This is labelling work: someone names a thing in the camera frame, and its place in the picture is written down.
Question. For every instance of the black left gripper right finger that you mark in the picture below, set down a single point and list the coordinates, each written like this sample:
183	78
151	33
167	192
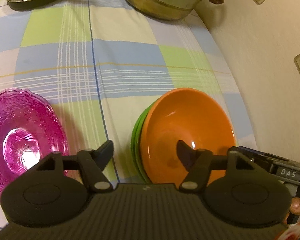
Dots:
208	178

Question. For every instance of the pink glass scalloped bowl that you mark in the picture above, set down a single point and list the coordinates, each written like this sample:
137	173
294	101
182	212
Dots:
29	131

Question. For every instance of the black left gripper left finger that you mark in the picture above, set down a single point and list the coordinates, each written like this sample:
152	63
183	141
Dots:
57	188

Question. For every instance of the orange plastic bowl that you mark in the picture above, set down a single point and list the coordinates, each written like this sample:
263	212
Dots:
181	114

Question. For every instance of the checkered pastel tablecloth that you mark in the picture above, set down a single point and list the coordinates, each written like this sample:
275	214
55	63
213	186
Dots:
100	63

